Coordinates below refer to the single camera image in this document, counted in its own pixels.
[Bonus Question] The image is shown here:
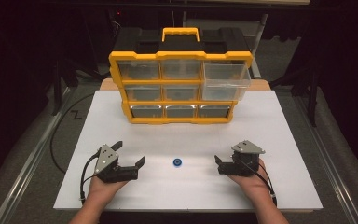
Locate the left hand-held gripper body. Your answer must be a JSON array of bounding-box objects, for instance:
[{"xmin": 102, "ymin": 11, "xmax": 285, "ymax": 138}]
[{"xmin": 93, "ymin": 144, "xmax": 140, "ymax": 184}]

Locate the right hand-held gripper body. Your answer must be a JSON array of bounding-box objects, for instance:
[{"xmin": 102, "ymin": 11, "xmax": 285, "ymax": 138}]
[{"xmin": 217, "ymin": 140, "xmax": 266, "ymax": 177}]

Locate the clear plastic organizer drawer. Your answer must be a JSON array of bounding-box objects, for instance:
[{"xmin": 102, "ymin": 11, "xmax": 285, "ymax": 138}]
[{"xmin": 200, "ymin": 60, "xmax": 252, "ymax": 102}]

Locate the yellow and black organizer cabinet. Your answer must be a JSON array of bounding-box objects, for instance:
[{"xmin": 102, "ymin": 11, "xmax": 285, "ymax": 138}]
[{"xmin": 108, "ymin": 27, "xmax": 254, "ymax": 125}]

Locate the person's left hand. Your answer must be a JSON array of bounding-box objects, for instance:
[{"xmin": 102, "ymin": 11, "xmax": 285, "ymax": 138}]
[{"xmin": 88, "ymin": 174, "xmax": 129, "ymax": 204}]

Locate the person's right hand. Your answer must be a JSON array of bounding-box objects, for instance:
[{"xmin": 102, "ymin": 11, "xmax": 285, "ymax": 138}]
[{"xmin": 227, "ymin": 159, "xmax": 271, "ymax": 200}]

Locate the set of clear plastic drawers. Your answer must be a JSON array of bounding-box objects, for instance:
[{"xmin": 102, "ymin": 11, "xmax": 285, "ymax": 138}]
[{"xmin": 117, "ymin": 59, "xmax": 232, "ymax": 119}]

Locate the black metal stand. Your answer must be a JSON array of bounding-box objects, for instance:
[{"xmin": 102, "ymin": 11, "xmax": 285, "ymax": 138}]
[{"xmin": 307, "ymin": 68, "xmax": 320, "ymax": 128}]

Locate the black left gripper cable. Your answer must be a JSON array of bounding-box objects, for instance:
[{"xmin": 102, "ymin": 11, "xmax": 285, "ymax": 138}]
[{"xmin": 79, "ymin": 151, "xmax": 102, "ymax": 204}]

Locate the black floor cable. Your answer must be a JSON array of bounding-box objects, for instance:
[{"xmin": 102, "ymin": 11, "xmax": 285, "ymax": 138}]
[{"xmin": 49, "ymin": 92, "xmax": 96, "ymax": 175}]

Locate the metal floor rail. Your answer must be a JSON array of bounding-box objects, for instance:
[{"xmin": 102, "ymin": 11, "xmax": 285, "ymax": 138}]
[
  {"xmin": 288, "ymin": 90, "xmax": 358, "ymax": 224},
  {"xmin": 0, "ymin": 87, "xmax": 76, "ymax": 224}
]

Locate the white metal post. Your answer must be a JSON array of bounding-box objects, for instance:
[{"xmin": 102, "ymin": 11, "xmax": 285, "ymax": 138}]
[{"xmin": 251, "ymin": 13, "xmax": 269, "ymax": 79}]

